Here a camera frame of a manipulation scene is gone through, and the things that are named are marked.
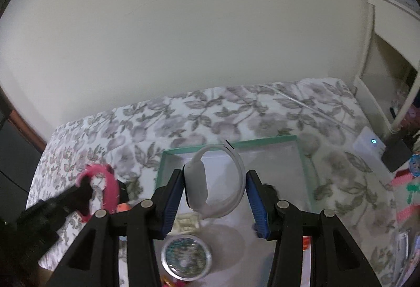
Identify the black box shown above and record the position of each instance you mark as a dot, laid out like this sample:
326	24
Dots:
397	154

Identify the white hair claw clip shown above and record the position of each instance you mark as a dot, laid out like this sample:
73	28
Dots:
185	224

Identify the brown wooden rail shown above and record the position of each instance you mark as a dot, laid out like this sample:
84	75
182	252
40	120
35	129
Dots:
26	129

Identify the orange and blue toy knife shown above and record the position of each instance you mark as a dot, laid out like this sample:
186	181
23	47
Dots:
123	207

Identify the white shelf unit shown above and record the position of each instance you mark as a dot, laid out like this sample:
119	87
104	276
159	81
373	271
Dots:
390	28

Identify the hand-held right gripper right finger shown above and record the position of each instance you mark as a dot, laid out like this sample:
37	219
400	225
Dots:
257	205

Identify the white flat device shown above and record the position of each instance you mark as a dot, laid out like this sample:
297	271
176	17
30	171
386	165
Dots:
367	146

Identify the white smartwatch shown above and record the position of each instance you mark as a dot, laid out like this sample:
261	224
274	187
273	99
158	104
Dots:
197	188

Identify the teal-edged shallow cardboard box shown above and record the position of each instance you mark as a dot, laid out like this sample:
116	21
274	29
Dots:
288	169

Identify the pink watch band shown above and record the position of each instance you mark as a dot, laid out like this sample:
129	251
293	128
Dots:
110	182

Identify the grey floral bed sheet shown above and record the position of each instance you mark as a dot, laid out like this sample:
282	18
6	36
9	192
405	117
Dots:
229	110

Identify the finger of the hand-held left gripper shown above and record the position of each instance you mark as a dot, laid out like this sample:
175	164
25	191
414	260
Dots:
82	196
123	192

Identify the dark cabinet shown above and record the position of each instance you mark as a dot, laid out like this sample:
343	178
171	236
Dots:
16	155

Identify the pink comb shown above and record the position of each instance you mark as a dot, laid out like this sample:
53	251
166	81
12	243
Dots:
402	182

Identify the blue round toy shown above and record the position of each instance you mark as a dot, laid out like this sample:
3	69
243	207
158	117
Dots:
415	164

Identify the round metal tin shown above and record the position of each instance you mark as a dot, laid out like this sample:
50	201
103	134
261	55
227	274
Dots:
185	257

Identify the black toy car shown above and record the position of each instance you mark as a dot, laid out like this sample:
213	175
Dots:
271	190

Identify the green plastic toy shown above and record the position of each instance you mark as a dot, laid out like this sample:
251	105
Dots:
413	193

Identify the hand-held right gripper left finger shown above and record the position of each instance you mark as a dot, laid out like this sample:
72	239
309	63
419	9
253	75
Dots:
172	201

